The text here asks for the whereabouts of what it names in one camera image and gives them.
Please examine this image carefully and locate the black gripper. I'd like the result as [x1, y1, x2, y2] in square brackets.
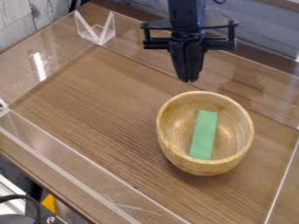
[140, 0, 239, 82]

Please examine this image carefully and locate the brown wooden bowl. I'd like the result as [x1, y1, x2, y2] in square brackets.
[156, 91, 255, 176]

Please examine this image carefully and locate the black cable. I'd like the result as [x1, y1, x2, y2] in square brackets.
[0, 194, 43, 224]

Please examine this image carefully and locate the green rectangular block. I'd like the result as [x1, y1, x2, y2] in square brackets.
[190, 110, 219, 160]

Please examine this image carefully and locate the clear acrylic tray wall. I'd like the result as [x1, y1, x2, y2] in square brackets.
[0, 99, 190, 224]

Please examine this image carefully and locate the clear acrylic corner bracket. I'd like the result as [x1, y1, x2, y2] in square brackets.
[74, 11, 116, 46]

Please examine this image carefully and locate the yellow black device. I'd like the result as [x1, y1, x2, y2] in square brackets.
[40, 193, 67, 224]

